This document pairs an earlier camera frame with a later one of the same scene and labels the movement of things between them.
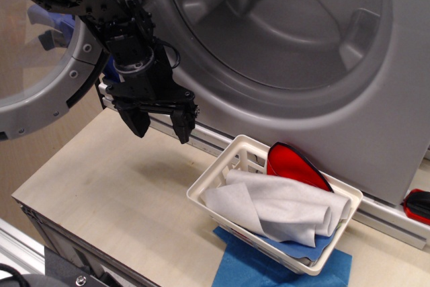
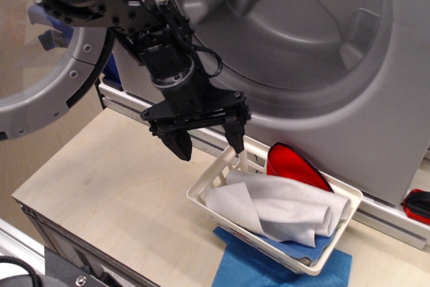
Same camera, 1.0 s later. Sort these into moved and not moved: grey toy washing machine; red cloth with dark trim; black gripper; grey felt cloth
Moved: black gripper
Not moved: red cloth with dark trim; grey felt cloth; grey toy washing machine
